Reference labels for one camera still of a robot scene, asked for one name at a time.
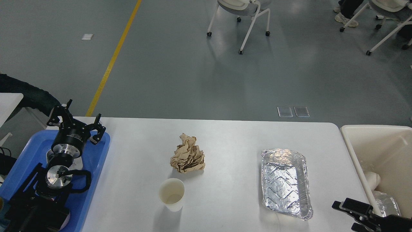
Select seated person feet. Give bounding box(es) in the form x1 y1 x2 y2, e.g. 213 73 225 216
333 0 364 24

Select aluminium foil tray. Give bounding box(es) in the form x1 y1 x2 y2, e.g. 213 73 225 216
261 149 313 221

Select crumpled brown paper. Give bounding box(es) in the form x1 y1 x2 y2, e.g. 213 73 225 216
170 133 205 173

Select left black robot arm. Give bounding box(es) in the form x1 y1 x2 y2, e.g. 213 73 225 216
1 100 110 232

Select blue plastic tray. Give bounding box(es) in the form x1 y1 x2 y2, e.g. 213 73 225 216
0 130 110 232

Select white chair centre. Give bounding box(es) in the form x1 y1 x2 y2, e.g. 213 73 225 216
206 0 271 55

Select white chair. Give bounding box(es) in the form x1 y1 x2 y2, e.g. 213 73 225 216
206 0 271 55
339 0 412 56

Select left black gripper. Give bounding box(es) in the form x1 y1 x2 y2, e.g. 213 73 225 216
47 99 106 158

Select white chair right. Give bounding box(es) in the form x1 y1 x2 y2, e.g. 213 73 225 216
339 0 412 56

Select white paper cup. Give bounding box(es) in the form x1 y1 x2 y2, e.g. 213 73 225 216
158 178 185 212

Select beige plastic bin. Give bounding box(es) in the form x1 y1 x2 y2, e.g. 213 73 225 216
340 125 412 218

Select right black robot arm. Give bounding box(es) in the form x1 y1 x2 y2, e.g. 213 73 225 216
332 198 412 232

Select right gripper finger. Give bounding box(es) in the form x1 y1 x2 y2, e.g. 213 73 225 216
332 198 375 223

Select small white side table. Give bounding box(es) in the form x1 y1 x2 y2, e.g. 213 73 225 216
0 92 23 127

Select square steel container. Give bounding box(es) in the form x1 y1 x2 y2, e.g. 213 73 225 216
46 150 83 170

